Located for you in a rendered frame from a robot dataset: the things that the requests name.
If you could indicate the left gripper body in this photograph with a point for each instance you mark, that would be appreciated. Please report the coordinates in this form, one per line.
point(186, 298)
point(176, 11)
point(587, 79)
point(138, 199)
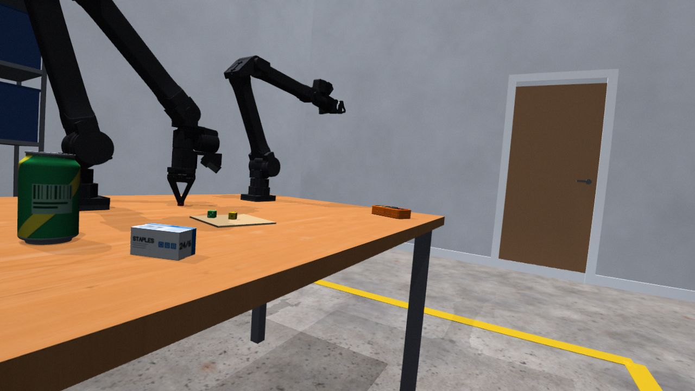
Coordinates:
point(331, 108)

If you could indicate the orange digital multimeter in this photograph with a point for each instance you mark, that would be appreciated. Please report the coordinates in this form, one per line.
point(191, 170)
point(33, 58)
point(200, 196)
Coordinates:
point(383, 210)

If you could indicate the green soda can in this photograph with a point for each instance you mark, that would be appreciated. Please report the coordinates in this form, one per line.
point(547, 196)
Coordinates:
point(48, 198)

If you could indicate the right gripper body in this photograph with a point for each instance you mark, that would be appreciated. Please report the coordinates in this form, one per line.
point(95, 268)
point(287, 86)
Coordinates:
point(176, 165)

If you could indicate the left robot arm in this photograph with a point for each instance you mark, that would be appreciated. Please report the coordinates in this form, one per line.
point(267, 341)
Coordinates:
point(262, 161)

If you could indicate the beige flat mat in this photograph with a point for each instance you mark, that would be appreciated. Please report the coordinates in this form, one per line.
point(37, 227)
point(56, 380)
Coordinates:
point(222, 221)

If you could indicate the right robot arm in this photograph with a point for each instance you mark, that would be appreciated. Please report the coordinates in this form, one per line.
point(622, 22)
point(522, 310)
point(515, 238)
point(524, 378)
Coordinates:
point(87, 142)

